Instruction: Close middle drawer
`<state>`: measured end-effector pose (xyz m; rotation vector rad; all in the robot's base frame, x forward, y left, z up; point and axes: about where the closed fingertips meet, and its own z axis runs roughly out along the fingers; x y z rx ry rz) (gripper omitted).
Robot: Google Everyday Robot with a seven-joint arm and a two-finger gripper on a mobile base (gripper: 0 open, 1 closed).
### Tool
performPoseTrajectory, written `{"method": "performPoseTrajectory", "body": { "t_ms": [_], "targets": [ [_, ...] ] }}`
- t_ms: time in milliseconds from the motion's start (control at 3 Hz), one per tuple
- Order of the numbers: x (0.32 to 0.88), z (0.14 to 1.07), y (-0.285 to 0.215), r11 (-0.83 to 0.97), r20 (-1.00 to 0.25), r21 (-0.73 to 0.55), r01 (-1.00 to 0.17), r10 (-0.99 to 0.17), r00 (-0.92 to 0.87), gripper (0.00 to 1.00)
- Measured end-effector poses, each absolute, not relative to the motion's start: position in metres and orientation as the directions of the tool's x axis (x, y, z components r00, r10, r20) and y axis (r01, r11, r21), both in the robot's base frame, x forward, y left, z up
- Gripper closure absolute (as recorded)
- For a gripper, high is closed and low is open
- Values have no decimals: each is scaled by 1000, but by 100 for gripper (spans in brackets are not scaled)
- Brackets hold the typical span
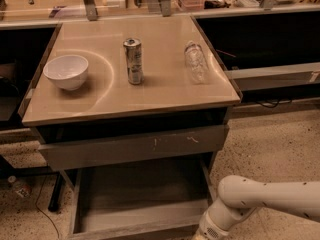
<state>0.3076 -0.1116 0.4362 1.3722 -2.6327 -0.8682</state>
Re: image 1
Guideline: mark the grey drawer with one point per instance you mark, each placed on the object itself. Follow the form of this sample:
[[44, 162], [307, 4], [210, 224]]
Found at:
[[130, 148], [145, 200]]

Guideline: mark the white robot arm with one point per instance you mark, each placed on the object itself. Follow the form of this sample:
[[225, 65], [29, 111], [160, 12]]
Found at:
[[239, 197]]

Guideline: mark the grey drawer cabinet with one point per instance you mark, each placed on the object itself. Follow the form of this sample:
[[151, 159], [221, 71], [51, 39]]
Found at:
[[108, 106]]

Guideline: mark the grey top drawer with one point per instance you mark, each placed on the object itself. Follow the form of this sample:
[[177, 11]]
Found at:
[[130, 148]]

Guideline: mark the clear plastic bottle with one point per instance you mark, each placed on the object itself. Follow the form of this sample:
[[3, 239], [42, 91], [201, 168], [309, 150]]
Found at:
[[196, 62]]

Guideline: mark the silver drink can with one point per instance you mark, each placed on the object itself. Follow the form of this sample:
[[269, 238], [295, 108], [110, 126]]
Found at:
[[133, 53]]

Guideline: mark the white ceramic bowl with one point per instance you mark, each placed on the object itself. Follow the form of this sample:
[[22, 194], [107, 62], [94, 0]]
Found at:
[[68, 72]]

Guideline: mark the black metal table leg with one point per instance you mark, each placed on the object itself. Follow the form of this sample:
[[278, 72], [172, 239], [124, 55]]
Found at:
[[55, 197]]

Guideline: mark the small floor bottle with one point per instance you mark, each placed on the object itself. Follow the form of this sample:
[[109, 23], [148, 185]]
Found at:
[[20, 187]]

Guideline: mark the grey metal shelf rail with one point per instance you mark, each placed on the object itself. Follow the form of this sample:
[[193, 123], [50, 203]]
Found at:
[[276, 77]]

